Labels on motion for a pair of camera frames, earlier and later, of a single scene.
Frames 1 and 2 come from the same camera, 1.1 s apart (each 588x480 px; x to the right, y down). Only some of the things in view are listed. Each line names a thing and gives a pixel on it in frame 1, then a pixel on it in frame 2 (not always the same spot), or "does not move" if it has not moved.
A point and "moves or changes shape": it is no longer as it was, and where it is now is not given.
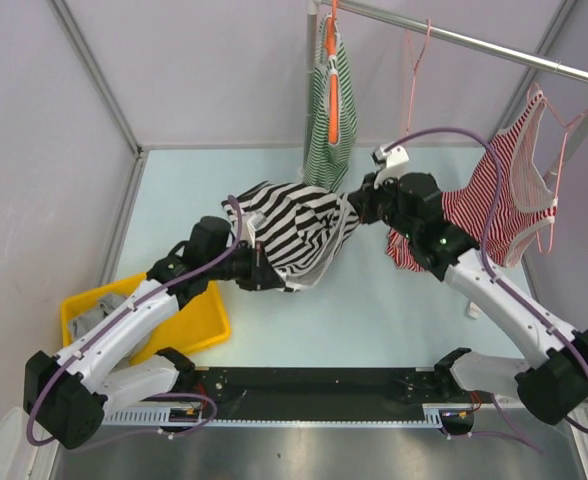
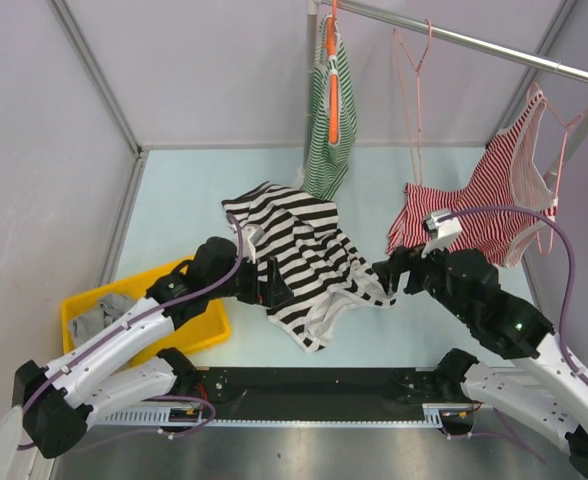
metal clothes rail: x=472 y=42 does not move
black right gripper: x=363 y=200 -> x=390 y=270
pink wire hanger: x=415 y=64 -> x=418 y=69
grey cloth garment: x=83 y=324 does not move
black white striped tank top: x=307 y=228 moves or changes shape
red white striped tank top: x=525 y=203 does not move
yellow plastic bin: x=202 y=321 does not move
